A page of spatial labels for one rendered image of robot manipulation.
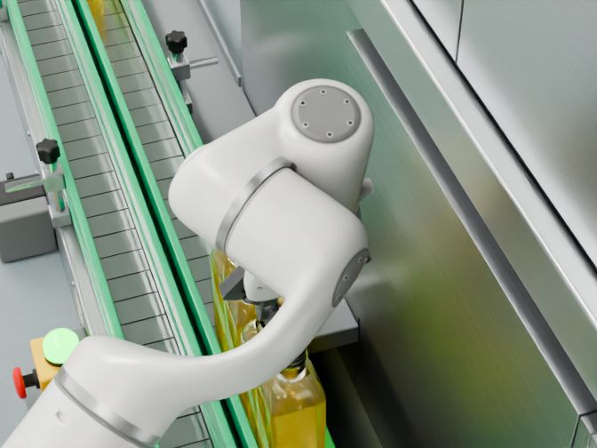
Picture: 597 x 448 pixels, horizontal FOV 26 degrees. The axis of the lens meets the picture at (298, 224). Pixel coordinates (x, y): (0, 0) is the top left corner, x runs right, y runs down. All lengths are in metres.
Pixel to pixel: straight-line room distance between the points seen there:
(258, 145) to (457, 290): 0.28
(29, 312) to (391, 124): 0.75
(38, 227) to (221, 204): 0.94
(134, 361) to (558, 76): 0.34
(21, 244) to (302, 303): 1.00
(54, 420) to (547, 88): 0.41
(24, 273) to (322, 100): 0.96
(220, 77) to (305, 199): 1.03
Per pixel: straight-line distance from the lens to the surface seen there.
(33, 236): 1.80
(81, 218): 1.57
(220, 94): 1.85
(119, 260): 1.63
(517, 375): 1.02
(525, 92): 0.96
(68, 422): 0.87
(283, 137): 0.90
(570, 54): 0.88
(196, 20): 1.99
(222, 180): 0.87
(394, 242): 1.23
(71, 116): 1.84
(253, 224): 0.86
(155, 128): 1.80
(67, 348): 1.58
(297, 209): 0.86
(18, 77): 1.92
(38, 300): 1.78
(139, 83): 1.88
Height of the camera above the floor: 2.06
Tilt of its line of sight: 45 degrees down
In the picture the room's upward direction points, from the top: straight up
